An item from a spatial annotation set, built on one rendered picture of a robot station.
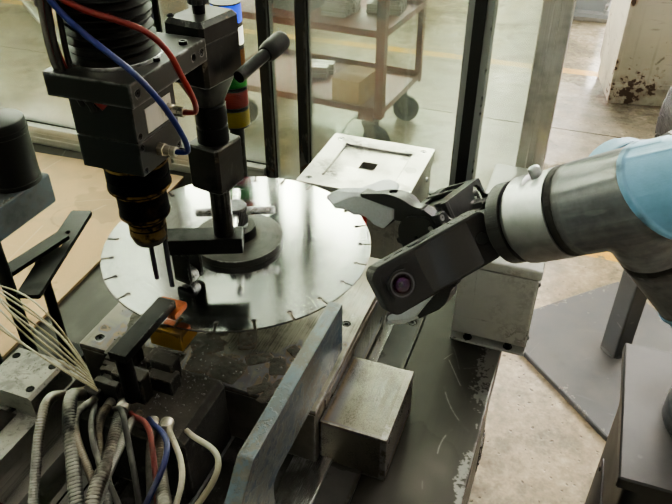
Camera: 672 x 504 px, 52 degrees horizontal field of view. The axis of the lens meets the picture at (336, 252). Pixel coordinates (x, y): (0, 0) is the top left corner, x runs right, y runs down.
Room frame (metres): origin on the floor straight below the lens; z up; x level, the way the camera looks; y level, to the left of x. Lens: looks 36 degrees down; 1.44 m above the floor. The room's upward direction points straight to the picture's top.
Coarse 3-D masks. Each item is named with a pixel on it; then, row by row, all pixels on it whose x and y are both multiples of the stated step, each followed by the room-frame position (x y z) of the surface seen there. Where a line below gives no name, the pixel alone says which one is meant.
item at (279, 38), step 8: (280, 32) 0.67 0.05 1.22; (272, 40) 0.65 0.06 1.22; (280, 40) 0.66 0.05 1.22; (288, 40) 0.66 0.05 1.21; (264, 48) 0.64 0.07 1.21; (272, 48) 0.64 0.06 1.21; (280, 48) 0.65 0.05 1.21; (256, 56) 0.63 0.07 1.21; (264, 56) 0.64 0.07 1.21; (272, 56) 0.64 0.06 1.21; (248, 64) 0.62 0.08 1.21; (256, 64) 0.62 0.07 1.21; (240, 72) 0.61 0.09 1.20; (248, 72) 0.61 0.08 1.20; (240, 80) 0.61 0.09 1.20
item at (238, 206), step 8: (240, 192) 0.74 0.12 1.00; (232, 200) 0.71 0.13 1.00; (240, 200) 0.71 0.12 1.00; (200, 208) 0.70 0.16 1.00; (208, 208) 0.70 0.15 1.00; (232, 208) 0.69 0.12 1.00; (240, 208) 0.69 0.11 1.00; (248, 208) 0.70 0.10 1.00; (256, 208) 0.70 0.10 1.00; (264, 208) 0.70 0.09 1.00; (272, 208) 0.70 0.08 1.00; (200, 216) 0.70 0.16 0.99; (240, 216) 0.69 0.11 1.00; (240, 224) 0.69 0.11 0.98
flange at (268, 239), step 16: (208, 224) 0.73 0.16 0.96; (256, 224) 0.72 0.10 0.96; (272, 224) 0.73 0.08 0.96; (256, 240) 0.69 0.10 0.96; (272, 240) 0.69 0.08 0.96; (208, 256) 0.66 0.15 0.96; (224, 256) 0.66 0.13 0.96; (240, 256) 0.66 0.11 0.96; (256, 256) 0.66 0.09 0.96; (272, 256) 0.67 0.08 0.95
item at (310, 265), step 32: (192, 192) 0.82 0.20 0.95; (256, 192) 0.82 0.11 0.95; (288, 192) 0.82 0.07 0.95; (320, 192) 0.82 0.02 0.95; (192, 224) 0.74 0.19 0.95; (288, 224) 0.74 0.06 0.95; (320, 224) 0.74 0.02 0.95; (352, 224) 0.74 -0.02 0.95; (128, 256) 0.67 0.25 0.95; (160, 256) 0.67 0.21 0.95; (288, 256) 0.67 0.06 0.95; (320, 256) 0.67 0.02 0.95; (352, 256) 0.67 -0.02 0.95; (128, 288) 0.61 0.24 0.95; (160, 288) 0.61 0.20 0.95; (192, 288) 0.61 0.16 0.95; (224, 288) 0.61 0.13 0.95; (256, 288) 0.61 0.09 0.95; (288, 288) 0.61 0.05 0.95; (320, 288) 0.61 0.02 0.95; (192, 320) 0.56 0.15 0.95; (224, 320) 0.55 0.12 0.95; (256, 320) 0.55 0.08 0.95; (288, 320) 0.55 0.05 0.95
